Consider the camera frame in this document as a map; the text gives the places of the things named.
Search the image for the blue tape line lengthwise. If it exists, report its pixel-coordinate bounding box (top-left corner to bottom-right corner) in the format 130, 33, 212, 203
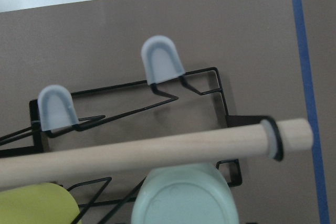
292, 0, 330, 223

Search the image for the black wire cup rack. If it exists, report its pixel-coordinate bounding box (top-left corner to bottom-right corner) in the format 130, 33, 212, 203
1, 67, 284, 223

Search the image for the pale green plastic cup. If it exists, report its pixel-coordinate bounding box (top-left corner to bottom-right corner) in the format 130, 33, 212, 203
131, 163, 239, 223

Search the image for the grey silicone rack tip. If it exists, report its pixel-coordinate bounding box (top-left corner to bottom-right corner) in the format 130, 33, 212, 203
37, 84, 79, 132
141, 35, 185, 86

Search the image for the wooden rack handle dowel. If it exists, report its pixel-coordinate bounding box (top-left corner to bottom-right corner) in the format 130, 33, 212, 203
1, 119, 313, 188

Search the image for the yellow plastic cup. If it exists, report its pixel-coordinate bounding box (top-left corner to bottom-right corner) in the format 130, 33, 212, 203
1, 183, 80, 223

